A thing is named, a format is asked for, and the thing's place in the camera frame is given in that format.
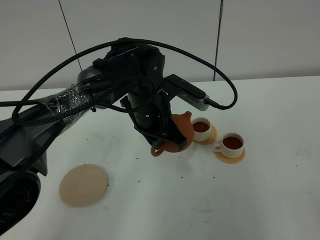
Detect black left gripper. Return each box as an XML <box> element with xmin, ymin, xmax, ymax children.
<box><xmin>120</xmin><ymin>74</ymin><xmax>201</xmax><ymax>150</ymax></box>

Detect brown clay teapot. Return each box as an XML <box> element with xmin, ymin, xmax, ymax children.
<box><xmin>151</xmin><ymin>111</ymin><xmax>194</xmax><ymax>157</ymax></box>

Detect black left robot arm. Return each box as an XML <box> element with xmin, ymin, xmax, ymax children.
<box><xmin>0</xmin><ymin>38</ymin><xmax>212</xmax><ymax>233</ymax></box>

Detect beige round teapot coaster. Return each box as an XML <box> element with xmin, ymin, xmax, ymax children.
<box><xmin>59</xmin><ymin>164</ymin><xmax>108</xmax><ymax>208</ymax></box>

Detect white teacup far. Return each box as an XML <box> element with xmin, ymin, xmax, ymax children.
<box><xmin>191</xmin><ymin>117</ymin><xmax>212</xmax><ymax>142</ymax></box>

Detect white teacup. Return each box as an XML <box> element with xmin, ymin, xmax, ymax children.
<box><xmin>191</xmin><ymin>117</ymin><xmax>212</xmax><ymax>142</ymax></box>
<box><xmin>213</xmin><ymin>132</ymin><xmax>244</xmax><ymax>159</ymax></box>

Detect orange saucer far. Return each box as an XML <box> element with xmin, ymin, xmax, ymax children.
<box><xmin>193</xmin><ymin>125</ymin><xmax>218</xmax><ymax>145</ymax></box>

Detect orange saucer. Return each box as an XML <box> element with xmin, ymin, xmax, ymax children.
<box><xmin>193</xmin><ymin>125</ymin><xmax>218</xmax><ymax>145</ymax></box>
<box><xmin>215</xmin><ymin>148</ymin><xmax>246</xmax><ymax>164</ymax></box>

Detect orange saucer near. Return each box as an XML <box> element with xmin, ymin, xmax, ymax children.
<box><xmin>215</xmin><ymin>148</ymin><xmax>246</xmax><ymax>164</ymax></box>

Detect white teacup near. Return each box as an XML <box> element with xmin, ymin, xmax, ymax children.
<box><xmin>213</xmin><ymin>132</ymin><xmax>244</xmax><ymax>159</ymax></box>

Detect clear tape wrap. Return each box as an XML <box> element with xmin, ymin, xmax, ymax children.
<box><xmin>41</xmin><ymin>84</ymin><xmax>91</xmax><ymax>117</ymax></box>

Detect loose black usb cable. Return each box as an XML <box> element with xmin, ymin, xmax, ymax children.
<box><xmin>0</xmin><ymin>72</ymin><xmax>121</xmax><ymax>108</ymax></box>

